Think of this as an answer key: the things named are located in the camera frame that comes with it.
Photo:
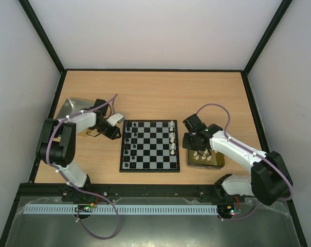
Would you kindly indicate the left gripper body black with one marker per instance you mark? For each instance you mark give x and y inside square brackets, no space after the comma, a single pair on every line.
[102,129]

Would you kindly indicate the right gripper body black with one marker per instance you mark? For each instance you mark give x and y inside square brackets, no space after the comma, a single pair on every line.
[190,143]

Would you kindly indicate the gold metal tin tray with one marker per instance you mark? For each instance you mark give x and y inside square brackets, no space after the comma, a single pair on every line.
[205,159]

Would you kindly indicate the black white chess board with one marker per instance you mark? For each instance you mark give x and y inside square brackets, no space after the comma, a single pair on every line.
[149,146]

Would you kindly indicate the silver metal tin tray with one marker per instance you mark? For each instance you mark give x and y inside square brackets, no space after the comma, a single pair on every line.
[77,109]

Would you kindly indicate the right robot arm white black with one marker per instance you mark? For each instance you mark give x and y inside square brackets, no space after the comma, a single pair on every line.
[269,178]

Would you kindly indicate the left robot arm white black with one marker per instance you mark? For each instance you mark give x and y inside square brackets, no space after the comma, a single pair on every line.
[57,143]

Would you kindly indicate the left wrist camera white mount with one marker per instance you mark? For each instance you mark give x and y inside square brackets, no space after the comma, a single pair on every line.
[116,118]

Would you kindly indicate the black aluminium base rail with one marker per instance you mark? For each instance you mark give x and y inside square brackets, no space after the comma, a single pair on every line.
[202,193]

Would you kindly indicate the light blue slotted cable duct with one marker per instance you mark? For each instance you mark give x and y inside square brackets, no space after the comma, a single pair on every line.
[66,209]

